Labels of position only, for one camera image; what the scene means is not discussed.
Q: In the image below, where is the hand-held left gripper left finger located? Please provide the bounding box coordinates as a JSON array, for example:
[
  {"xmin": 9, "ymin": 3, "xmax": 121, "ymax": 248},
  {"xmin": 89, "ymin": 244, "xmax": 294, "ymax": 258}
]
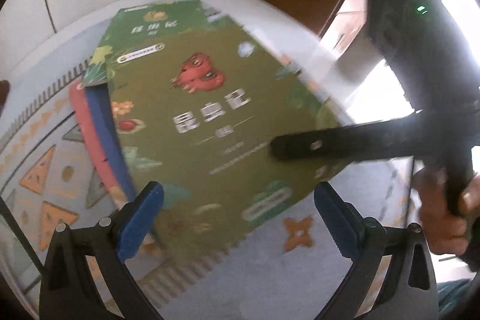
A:
[{"xmin": 39, "ymin": 181, "xmax": 166, "ymax": 320}]

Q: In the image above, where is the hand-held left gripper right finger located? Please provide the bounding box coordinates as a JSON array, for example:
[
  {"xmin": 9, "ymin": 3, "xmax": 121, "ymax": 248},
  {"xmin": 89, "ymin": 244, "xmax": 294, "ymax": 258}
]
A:
[{"xmin": 313, "ymin": 181, "xmax": 439, "ymax": 320}]

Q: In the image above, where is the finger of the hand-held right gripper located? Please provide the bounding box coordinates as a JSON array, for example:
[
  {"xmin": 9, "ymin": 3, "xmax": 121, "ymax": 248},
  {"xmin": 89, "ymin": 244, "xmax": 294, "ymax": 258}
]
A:
[{"xmin": 270, "ymin": 115, "xmax": 418, "ymax": 162}]

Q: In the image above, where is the olive green book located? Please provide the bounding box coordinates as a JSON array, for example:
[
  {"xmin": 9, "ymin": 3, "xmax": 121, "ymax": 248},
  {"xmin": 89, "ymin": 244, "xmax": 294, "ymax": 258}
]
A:
[{"xmin": 106, "ymin": 16, "xmax": 355, "ymax": 244}]

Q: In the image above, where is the dark green book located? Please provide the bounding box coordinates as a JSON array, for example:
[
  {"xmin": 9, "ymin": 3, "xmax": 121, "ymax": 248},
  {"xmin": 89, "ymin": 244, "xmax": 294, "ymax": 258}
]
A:
[{"xmin": 82, "ymin": 0, "xmax": 229, "ymax": 87}]

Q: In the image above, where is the person's right hand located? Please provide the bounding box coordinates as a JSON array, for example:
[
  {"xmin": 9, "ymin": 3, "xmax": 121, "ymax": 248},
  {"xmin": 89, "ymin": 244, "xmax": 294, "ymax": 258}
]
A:
[{"xmin": 412, "ymin": 163, "xmax": 480, "ymax": 257}]

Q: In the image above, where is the patterned woven mat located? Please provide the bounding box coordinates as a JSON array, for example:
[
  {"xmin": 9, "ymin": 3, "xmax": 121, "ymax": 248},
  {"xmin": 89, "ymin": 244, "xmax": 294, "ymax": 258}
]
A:
[{"xmin": 0, "ymin": 58, "xmax": 413, "ymax": 320}]

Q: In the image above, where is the antique style desk globe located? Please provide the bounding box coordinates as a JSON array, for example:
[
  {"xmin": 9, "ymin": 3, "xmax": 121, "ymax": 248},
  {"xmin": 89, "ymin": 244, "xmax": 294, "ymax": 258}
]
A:
[{"xmin": 0, "ymin": 79, "xmax": 11, "ymax": 115}]

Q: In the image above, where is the black cable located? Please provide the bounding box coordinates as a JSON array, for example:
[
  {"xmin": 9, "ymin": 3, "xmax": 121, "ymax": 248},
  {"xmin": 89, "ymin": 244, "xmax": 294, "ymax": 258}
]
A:
[{"xmin": 0, "ymin": 196, "xmax": 46, "ymax": 270}]

